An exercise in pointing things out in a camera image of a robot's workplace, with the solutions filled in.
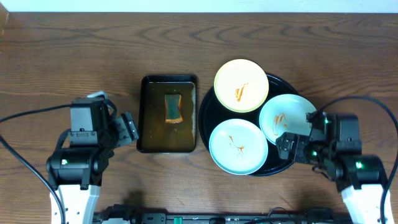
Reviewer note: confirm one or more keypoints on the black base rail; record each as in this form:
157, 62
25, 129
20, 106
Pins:
133, 215

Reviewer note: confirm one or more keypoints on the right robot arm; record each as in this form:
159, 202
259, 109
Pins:
360, 179

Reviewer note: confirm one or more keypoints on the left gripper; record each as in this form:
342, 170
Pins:
129, 129

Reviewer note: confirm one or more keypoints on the light blue front plate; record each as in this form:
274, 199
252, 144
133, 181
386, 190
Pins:
238, 147

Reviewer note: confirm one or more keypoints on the black rectangular water tray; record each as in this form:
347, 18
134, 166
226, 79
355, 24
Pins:
157, 136

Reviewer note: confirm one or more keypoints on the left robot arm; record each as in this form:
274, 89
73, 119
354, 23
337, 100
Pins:
81, 156

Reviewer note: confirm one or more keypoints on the green orange sponge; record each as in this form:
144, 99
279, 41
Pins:
173, 106

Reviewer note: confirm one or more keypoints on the light blue plate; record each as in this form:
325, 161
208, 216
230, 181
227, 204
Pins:
285, 113
238, 147

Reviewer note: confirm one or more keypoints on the yellow plate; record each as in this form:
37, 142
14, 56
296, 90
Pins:
241, 85

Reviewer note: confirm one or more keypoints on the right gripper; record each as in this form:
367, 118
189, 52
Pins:
301, 140

